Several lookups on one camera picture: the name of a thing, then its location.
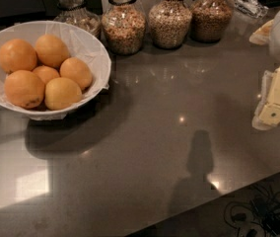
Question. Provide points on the clear plastic wrapped packet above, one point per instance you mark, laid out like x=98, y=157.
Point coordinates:
x=251, y=8

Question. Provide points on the orange bottom left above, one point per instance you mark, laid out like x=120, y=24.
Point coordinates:
x=24, y=89

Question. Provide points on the small orange centre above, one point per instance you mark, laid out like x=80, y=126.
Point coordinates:
x=46, y=73

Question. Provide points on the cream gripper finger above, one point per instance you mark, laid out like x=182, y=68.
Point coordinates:
x=267, y=113

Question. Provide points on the orange top middle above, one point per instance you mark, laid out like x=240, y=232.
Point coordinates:
x=51, y=50

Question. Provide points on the orange right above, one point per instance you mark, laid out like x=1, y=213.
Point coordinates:
x=78, y=71

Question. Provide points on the orange top left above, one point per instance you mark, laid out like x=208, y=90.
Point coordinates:
x=17, y=54

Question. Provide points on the glass jar brown grains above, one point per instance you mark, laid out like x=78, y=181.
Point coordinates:
x=209, y=19

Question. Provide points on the glass jar leftmost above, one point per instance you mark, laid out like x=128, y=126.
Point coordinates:
x=74, y=12

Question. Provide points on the yellow-orange fruit bottom right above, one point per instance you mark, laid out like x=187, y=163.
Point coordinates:
x=61, y=93

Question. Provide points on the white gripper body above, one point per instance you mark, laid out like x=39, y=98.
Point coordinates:
x=263, y=34

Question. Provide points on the white paper bowl liner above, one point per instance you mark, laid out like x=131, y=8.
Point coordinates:
x=81, y=44

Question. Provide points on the glass jar mixed grains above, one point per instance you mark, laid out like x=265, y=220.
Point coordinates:
x=124, y=26

